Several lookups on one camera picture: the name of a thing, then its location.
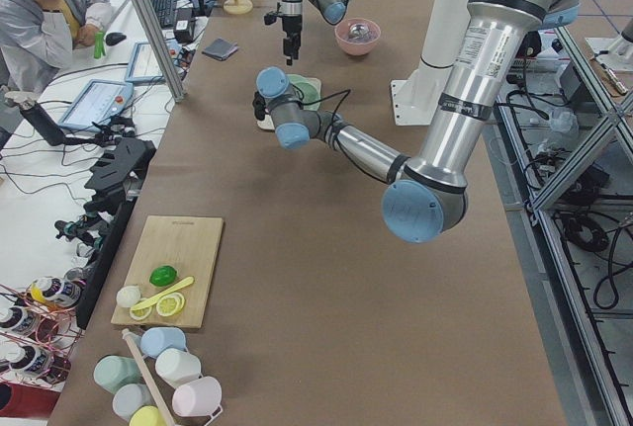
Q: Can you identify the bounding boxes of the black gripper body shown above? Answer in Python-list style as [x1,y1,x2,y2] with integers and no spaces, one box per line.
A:
[282,15,302,39]

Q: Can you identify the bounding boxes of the green bowl on tray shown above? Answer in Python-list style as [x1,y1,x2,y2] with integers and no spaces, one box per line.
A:
[288,74,321,104]

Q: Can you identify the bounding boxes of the pink bowl with ice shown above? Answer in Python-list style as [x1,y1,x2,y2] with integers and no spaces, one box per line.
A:
[334,18,382,56]

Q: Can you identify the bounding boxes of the metal ice scoop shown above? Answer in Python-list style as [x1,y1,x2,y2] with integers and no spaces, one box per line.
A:
[347,22,372,43]

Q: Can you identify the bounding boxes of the grey folded cloth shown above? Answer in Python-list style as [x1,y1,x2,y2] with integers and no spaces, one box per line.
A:
[202,38,239,61]

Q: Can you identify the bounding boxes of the beige rabbit tray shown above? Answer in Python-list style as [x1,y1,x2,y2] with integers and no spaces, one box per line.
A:
[256,74,323,132]

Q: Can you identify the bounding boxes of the black keyboard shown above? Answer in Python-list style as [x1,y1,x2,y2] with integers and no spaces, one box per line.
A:
[150,0,177,29]

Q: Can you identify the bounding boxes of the blue teach pendant far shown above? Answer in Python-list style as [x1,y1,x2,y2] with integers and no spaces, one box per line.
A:
[125,42,164,85]

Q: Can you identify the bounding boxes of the blue teach pendant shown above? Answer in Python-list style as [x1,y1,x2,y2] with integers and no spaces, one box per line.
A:
[125,42,164,85]
[57,79,134,132]

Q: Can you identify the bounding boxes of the black computer mouse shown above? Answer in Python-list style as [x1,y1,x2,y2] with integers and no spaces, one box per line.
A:
[105,32,127,46]

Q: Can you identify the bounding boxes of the blue teach pendant near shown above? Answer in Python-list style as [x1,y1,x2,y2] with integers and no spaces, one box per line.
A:
[57,79,134,132]

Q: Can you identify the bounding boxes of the wooden cutting board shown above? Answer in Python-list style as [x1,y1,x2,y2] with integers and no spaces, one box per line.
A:
[111,215,224,329]

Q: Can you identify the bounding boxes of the seated person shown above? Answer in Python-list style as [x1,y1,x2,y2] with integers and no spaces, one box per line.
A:
[1,0,114,94]

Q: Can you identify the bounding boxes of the yellow plastic knife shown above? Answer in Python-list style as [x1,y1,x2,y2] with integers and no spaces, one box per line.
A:
[131,276,195,310]

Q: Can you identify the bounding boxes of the green lime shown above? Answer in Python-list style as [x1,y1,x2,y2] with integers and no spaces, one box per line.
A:
[149,265,178,287]

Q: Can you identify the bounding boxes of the yellow lemon slices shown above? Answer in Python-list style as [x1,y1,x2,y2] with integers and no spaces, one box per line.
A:
[129,292,186,321]

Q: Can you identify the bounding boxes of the white garlic bulb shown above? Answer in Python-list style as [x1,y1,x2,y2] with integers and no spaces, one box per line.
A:
[116,285,141,308]

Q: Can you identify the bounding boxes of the blue mug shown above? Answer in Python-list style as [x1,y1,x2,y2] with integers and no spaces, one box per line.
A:
[140,327,187,359]

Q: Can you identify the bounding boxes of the white mug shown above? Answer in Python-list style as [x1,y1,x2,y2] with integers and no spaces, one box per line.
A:
[154,348,202,388]

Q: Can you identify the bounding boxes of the pink mug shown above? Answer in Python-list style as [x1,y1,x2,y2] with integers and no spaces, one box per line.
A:
[172,377,223,418]

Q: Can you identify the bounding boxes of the wooden mug rack rod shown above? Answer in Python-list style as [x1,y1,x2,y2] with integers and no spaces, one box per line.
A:
[122,328,176,426]

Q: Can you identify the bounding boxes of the green mug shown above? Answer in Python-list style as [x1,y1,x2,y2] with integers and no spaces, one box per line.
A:
[93,355,141,394]

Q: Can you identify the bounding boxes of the grey mug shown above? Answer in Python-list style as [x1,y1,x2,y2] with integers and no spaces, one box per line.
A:
[112,383,154,422]

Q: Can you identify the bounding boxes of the yellow mug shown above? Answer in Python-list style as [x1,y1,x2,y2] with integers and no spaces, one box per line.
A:
[129,405,166,426]

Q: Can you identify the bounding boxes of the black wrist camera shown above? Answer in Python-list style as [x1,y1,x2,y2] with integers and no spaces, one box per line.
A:
[264,11,284,26]
[252,92,267,122]

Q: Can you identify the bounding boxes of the aluminium frame post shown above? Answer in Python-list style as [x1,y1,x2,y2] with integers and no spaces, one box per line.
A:
[131,0,185,104]

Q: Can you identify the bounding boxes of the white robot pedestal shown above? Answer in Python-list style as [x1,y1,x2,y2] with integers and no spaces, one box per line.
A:
[391,0,470,126]

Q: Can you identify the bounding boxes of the copper wire bottle rack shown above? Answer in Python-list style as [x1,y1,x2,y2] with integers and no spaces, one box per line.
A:
[1,277,83,388]

